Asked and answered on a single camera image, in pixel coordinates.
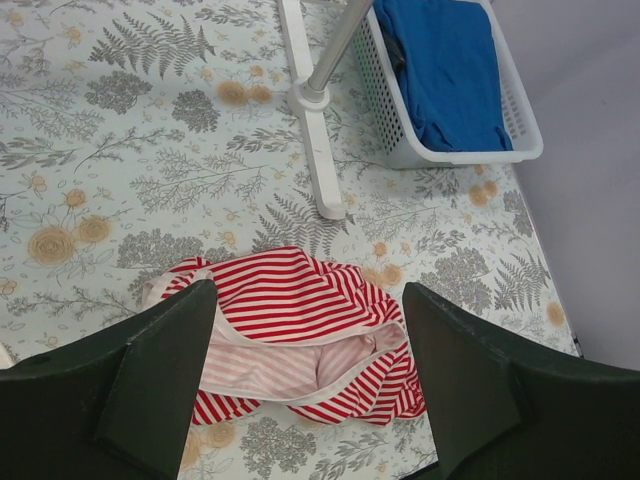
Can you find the blue folded cloth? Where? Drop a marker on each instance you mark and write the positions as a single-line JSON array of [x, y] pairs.
[[450, 83]]

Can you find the white basket right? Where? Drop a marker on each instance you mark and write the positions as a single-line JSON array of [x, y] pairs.
[[380, 59]]

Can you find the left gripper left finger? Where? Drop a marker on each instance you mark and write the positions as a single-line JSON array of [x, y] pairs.
[[116, 404]]

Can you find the red white striped tank top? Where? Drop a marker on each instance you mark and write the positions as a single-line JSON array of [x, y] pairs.
[[313, 336]]

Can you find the white clothes rack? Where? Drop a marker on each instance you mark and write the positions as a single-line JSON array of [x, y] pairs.
[[309, 96]]

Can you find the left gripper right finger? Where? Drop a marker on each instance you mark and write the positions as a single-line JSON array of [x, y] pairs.
[[501, 406]]

